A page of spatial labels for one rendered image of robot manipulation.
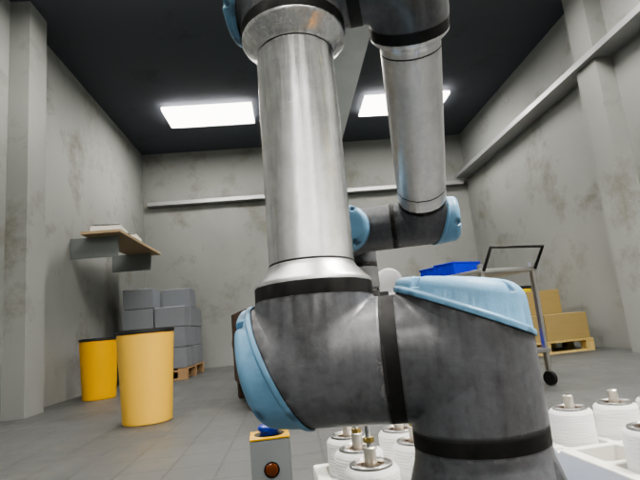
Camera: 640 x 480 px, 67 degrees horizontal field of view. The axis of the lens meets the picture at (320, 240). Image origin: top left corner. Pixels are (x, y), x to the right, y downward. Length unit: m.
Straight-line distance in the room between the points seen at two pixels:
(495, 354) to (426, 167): 0.35
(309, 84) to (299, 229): 0.15
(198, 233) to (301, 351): 7.77
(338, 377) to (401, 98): 0.37
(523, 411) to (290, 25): 0.42
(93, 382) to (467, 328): 4.84
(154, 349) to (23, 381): 1.55
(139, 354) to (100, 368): 1.92
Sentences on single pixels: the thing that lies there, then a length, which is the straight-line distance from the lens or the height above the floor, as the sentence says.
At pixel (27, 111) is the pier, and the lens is 4.96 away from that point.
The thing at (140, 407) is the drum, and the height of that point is 0.11.
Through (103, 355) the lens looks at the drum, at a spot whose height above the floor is 0.40.
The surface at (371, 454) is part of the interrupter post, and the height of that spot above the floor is 0.27.
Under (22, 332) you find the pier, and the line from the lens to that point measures 4.53.
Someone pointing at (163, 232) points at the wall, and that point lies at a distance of 8.30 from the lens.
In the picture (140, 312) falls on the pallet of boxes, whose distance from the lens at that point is 6.41.
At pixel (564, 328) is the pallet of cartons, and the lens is 5.51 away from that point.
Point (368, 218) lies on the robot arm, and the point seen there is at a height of 0.66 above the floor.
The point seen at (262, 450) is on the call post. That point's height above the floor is 0.29.
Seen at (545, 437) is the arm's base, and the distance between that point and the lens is 0.45.
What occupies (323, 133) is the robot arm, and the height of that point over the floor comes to 0.68.
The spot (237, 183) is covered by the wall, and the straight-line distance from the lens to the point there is 8.28.
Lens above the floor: 0.50
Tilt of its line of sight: 10 degrees up
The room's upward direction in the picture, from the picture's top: 5 degrees counter-clockwise
